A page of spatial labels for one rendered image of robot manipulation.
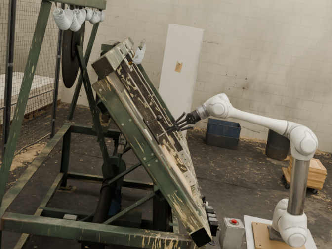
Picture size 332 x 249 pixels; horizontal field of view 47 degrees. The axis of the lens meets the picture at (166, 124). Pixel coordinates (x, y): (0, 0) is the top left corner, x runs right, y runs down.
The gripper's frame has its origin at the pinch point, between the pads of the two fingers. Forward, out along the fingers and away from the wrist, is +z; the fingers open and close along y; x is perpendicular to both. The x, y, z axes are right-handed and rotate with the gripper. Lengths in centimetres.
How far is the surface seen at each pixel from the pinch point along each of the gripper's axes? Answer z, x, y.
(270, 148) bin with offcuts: -91, 415, 239
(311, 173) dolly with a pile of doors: -110, 267, 233
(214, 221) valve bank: 10, 9, 78
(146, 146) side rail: 15.1, -26.5, -5.9
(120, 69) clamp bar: 12, 34, -48
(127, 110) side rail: 12.9, -26.9, -30.1
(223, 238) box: 5, -26, 72
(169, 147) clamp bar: 12.3, 34.4, 20.9
